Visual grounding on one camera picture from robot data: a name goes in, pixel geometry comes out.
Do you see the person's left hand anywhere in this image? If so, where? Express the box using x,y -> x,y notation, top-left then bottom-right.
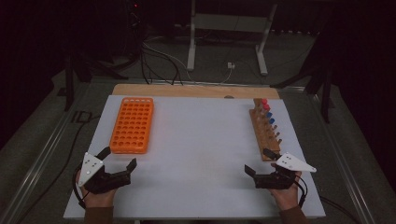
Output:
75,171 -> 118,209

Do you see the wooden table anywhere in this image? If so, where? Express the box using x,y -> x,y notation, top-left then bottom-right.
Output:
111,83 -> 280,101

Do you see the right hand-held gripper cable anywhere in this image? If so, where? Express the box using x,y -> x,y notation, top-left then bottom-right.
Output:
292,178 -> 309,209

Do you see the power strip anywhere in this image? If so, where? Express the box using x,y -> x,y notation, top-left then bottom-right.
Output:
270,28 -> 320,37

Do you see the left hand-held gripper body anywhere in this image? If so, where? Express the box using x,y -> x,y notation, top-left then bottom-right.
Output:
78,152 -> 132,195

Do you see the left hand-held gripper cable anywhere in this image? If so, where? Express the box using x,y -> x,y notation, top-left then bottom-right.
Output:
72,164 -> 89,210

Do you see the grey metal stand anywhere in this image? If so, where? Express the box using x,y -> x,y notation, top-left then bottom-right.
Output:
186,0 -> 278,77

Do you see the white table board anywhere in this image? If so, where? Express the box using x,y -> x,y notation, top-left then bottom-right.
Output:
63,94 -> 327,220

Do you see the wooden tube rack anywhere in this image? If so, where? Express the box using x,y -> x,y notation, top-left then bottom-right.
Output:
248,98 -> 284,162

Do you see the black tripod stand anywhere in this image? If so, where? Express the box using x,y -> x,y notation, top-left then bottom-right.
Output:
64,52 -> 129,112
270,31 -> 335,124

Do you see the aluminium floor rail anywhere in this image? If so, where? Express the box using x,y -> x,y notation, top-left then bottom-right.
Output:
307,90 -> 377,224
0,81 -> 92,224

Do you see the dark equipment rack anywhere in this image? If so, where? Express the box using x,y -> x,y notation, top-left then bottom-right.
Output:
122,0 -> 146,60

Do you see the black floor cable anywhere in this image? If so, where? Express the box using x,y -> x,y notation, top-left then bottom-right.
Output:
15,115 -> 102,224
139,43 -> 185,87
320,195 -> 359,224

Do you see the white floor cable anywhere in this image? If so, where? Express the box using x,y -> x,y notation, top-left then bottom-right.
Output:
142,36 -> 233,85

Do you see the hand-held gripper cable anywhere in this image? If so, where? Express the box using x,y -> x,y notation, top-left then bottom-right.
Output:
72,164 -> 89,210
292,178 -> 309,209

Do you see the person's right hand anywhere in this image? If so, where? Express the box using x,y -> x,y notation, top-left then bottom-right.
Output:
269,170 -> 303,213

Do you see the orange plastic tube rack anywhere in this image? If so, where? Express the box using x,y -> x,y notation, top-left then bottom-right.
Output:
109,96 -> 155,155

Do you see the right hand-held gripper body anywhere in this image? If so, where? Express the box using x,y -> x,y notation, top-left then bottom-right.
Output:
253,152 -> 318,189

